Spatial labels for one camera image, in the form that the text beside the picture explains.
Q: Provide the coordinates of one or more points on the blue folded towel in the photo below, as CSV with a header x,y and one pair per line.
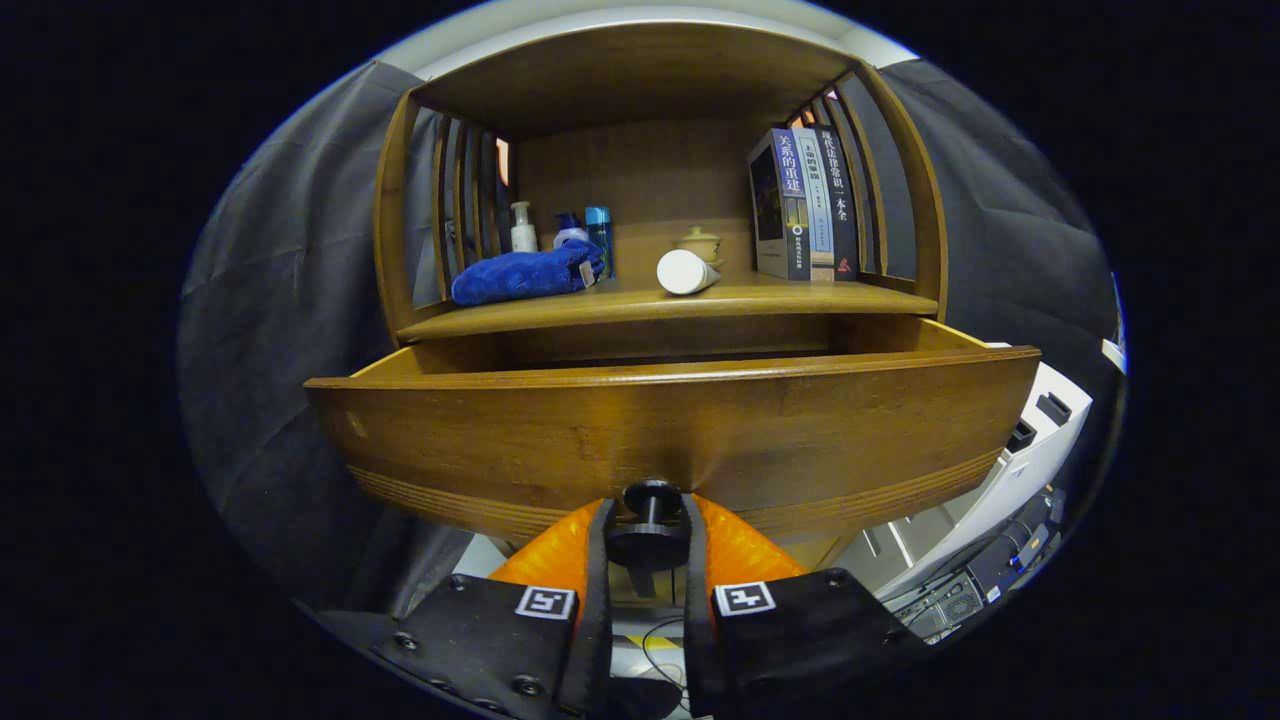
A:
x,y
520,275

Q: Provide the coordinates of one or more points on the white cosmetic tube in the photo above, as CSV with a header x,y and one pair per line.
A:
x,y
683,272

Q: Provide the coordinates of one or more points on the beige lidded tea cup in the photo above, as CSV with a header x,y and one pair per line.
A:
x,y
700,243

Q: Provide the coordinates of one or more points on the brown wooden cabinet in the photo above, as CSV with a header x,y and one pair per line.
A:
x,y
640,170

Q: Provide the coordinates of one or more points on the brown wooden drawer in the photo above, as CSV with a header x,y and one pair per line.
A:
x,y
650,440

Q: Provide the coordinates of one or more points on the teal blue bottle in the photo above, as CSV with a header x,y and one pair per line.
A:
x,y
599,235

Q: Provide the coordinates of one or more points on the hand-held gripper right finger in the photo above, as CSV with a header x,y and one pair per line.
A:
x,y
695,620

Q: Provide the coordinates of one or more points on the grey spine book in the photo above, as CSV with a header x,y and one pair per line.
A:
x,y
815,200

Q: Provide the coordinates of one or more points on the blue spine book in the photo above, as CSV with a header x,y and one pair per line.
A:
x,y
785,200

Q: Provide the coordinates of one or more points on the wooden countertop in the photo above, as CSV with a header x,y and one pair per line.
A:
x,y
640,305

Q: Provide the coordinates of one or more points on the white bottle with blue cap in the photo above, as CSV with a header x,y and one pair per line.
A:
x,y
570,232

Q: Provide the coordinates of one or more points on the black electronic box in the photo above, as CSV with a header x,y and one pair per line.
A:
x,y
950,600

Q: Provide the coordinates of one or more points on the black spine book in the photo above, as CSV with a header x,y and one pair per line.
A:
x,y
838,195

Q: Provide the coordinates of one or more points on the white pump bottle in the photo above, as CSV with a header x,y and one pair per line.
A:
x,y
522,232

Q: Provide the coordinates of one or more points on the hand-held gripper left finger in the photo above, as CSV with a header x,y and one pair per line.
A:
x,y
600,600

